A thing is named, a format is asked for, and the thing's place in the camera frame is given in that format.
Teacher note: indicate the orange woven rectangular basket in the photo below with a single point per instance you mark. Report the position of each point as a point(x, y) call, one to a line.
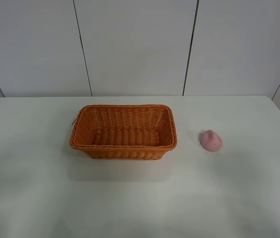
point(134, 132)

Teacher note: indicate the pink peach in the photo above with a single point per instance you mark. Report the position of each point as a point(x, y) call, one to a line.
point(211, 141)

